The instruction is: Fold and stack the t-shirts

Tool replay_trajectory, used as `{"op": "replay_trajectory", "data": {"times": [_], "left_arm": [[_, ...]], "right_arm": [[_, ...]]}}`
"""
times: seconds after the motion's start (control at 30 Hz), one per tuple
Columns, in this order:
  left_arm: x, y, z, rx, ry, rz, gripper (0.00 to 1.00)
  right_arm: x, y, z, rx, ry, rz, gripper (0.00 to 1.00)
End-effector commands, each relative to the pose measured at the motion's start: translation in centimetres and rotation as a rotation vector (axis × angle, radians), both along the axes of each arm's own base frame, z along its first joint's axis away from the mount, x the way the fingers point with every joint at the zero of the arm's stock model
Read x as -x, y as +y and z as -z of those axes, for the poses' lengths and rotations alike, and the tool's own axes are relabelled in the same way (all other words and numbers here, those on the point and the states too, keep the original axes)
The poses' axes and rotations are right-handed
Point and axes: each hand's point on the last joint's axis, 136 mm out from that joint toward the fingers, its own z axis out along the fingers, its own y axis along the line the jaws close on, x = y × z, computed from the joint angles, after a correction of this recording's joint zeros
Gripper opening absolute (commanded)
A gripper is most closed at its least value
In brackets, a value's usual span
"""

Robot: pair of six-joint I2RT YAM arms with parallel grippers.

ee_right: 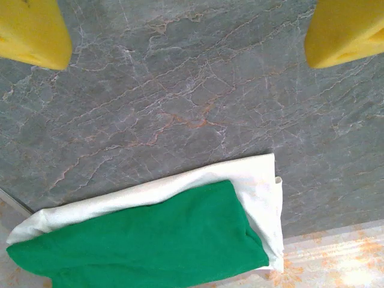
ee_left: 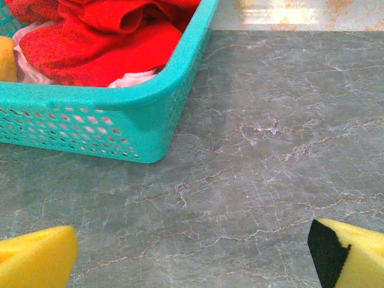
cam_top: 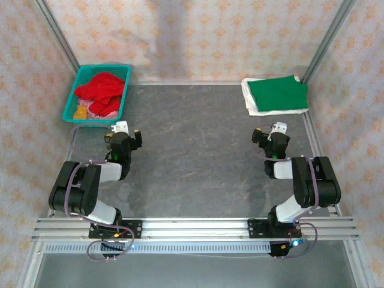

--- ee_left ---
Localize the red t-shirt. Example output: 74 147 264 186
4 0 202 88

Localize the pink t-shirt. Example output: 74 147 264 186
11 25 158 88

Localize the teal plastic basket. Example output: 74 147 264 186
0 0 220 164

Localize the mustard yellow t-shirt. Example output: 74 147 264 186
0 35 18 82

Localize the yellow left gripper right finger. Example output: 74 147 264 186
307 218 384 288

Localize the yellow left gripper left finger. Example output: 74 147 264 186
0 225 79 288

